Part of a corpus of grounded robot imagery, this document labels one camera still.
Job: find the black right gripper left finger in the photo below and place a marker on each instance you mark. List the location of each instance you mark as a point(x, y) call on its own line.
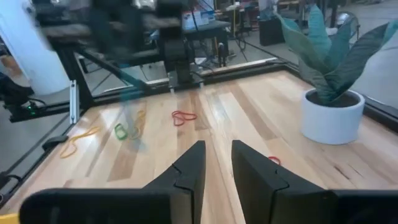
point(124, 205)

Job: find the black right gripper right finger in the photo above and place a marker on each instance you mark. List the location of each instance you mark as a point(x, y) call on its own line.
point(280, 202)

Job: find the red rubber band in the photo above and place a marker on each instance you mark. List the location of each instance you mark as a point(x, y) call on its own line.
point(275, 158)
point(184, 115)

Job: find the green rubber band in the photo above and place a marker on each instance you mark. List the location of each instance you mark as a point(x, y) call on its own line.
point(121, 138)

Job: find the yellow rubber band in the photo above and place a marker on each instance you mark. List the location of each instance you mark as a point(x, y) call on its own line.
point(84, 134)
point(141, 119)

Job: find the teal rubber band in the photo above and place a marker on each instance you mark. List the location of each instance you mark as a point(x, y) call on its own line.
point(133, 81)

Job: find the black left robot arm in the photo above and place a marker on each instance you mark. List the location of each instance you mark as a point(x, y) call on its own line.
point(177, 53)

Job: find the snake plant in white pot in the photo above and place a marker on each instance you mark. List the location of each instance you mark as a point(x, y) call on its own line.
point(329, 124)

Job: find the silver aluminium profile piece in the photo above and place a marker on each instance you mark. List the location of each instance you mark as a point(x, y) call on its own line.
point(73, 102)

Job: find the black box with green light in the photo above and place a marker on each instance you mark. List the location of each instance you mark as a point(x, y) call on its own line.
point(18, 105)

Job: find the black floor box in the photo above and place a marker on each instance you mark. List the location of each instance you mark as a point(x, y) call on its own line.
point(271, 31)

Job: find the white building pillar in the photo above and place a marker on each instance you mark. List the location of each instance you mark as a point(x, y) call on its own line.
point(40, 56)

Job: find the black background desk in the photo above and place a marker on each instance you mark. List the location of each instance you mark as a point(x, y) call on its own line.
point(208, 26)

